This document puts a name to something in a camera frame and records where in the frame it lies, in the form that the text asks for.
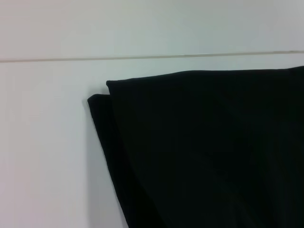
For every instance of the black shirt with FREE print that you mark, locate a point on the black shirt with FREE print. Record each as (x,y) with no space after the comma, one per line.
(202,147)

